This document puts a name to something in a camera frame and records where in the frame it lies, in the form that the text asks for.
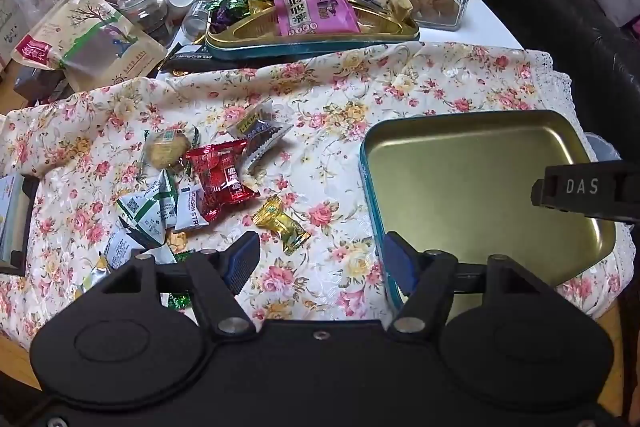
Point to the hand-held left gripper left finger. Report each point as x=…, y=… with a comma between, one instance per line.
x=242, y=259

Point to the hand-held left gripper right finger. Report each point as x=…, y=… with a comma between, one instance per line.
x=400, y=264

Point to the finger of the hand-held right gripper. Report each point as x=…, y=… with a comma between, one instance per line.
x=545, y=193

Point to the gold foil candy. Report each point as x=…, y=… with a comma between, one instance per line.
x=280, y=222

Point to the green foil candy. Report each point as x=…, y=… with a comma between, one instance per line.
x=178, y=302

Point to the red foil snack packet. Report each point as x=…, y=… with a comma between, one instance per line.
x=220, y=179

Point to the clear dark print snack packet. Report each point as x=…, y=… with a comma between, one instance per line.
x=260, y=132

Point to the round cookie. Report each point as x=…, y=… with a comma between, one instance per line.
x=167, y=149

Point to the floral tablecloth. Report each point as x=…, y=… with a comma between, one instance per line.
x=325, y=107

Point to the black chocolate bar wrapper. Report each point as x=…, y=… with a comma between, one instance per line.
x=185, y=57

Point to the gold tin tray with sweets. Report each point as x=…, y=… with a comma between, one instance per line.
x=240, y=34

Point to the children's picture book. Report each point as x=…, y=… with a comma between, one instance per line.
x=15, y=217

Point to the small glass jar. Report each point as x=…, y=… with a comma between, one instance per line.
x=197, y=19

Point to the pile of purple green candies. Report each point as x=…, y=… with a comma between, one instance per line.
x=230, y=7

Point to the pink snack packet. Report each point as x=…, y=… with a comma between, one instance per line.
x=315, y=14

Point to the large kraft snack bag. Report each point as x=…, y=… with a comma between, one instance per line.
x=95, y=37

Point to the glass jar with metal lid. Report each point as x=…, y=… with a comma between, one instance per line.
x=142, y=7

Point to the dark grey box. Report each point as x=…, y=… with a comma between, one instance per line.
x=35, y=82

